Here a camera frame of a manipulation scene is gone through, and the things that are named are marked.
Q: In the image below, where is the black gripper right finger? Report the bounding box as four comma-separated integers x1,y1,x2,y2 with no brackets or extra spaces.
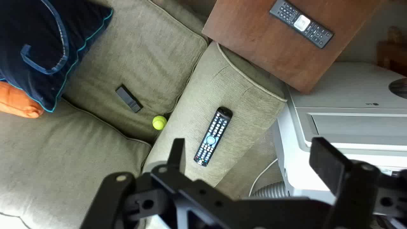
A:
308,137,354,198

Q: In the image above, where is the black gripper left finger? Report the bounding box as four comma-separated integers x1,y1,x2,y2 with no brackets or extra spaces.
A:
165,138,187,174

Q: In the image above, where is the white portable air conditioner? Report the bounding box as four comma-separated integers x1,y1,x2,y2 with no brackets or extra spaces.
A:
272,62,407,205

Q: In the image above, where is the yellow tennis ball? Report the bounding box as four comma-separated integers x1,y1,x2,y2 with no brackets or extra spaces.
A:
151,115,168,132

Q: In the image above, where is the long black remote control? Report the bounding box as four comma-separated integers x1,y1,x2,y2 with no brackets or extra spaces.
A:
192,106,234,168

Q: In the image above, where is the small black remote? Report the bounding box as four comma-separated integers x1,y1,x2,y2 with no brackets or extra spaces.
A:
115,83,145,115

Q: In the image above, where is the beige fabric sofa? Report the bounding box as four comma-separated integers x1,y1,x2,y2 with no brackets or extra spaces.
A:
0,0,290,229

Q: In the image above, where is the brown wooden furniture piece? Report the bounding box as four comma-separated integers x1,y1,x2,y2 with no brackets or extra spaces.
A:
375,26,407,78

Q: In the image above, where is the grey remote with white pad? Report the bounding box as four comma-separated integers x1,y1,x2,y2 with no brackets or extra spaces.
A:
268,0,335,50

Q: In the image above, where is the brown wooden side table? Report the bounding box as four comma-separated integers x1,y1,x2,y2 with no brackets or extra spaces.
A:
201,0,383,95

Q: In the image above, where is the dark blue pillow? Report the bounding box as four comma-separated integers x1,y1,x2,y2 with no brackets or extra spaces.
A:
0,0,115,114

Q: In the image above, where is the grey ribbed exhaust hose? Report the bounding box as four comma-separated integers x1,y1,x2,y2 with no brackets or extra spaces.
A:
249,182,290,202

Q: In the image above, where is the white power cable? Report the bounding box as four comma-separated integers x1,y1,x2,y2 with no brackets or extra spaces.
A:
247,157,281,199

